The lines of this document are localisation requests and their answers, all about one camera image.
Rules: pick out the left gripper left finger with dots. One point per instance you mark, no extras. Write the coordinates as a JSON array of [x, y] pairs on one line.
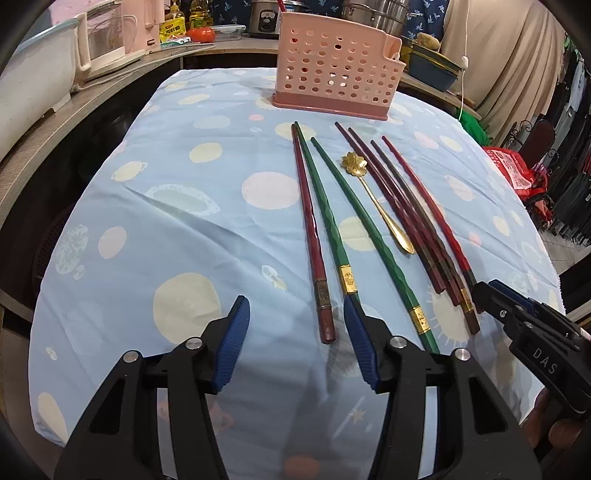
[[197, 368]]

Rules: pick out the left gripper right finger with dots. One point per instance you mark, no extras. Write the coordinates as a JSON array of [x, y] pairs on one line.
[[394, 366]]

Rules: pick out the dark red chopstick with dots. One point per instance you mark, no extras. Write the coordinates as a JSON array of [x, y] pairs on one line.
[[326, 325]]

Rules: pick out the brown chopstick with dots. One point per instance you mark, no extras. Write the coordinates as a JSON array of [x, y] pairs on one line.
[[447, 267]]

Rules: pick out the green chopstick gold band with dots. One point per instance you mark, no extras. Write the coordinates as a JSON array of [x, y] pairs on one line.
[[338, 250]]

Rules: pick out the maroon chopstick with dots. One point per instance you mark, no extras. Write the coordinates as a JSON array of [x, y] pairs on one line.
[[400, 211], [401, 196]]

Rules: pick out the red chopstick black tip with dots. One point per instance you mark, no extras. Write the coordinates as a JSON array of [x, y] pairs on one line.
[[469, 280]]

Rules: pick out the gold flower spoon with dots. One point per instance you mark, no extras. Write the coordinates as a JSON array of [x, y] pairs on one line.
[[355, 165]]

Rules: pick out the red plastic bag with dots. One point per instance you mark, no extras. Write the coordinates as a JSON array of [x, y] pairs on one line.
[[530, 185]]

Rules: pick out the blue planet print tablecloth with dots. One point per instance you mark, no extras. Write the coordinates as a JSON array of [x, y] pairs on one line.
[[200, 204]]

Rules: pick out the dark metal chair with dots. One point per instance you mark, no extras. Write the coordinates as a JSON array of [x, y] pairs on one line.
[[532, 140]]

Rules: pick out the green plastic bag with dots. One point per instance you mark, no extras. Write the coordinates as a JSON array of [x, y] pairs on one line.
[[473, 128]]

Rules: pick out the beige curtain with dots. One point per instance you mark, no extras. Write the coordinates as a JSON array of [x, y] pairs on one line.
[[515, 51]]

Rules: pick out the blue yellow stacked basins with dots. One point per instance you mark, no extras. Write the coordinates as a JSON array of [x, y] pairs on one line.
[[432, 68]]

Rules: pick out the pink perforated utensil basket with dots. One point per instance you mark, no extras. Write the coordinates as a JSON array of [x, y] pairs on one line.
[[336, 66]]

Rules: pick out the potato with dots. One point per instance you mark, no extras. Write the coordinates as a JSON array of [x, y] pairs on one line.
[[428, 41]]

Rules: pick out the red tomato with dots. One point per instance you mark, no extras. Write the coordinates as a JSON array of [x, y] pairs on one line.
[[201, 35]]

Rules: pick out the white storage bin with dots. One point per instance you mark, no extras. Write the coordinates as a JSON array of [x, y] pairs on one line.
[[40, 76]]

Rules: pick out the clear food container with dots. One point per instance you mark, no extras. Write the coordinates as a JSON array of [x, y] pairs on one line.
[[228, 32]]

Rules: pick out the yellow food package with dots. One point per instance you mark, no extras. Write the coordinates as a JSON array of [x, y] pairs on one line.
[[172, 29]]

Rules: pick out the cooking oil bottle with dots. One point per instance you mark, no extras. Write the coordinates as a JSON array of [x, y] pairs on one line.
[[199, 14]]

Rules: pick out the steel steamer pot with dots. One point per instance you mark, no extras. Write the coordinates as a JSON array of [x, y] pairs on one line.
[[389, 16]]

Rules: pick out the pink electric kettle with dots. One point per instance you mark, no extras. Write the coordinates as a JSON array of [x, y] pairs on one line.
[[141, 22]]

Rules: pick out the silver rice cooker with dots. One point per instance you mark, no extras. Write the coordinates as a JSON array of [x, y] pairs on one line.
[[264, 19]]

